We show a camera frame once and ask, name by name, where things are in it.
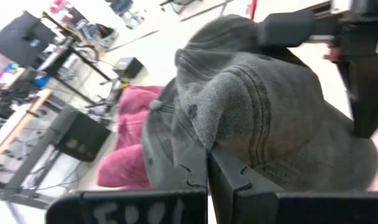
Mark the black equipment box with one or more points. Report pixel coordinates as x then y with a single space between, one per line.
83 137

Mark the large black screen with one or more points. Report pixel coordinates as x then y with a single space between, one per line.
20 40

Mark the black power box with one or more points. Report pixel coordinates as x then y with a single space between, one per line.
128 67

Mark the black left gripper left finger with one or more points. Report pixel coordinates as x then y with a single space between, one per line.
129 208

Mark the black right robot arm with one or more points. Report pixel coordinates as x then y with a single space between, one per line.
369 99

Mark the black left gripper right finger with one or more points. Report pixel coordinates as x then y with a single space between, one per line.
300 208

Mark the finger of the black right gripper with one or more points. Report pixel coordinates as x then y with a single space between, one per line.
285 29

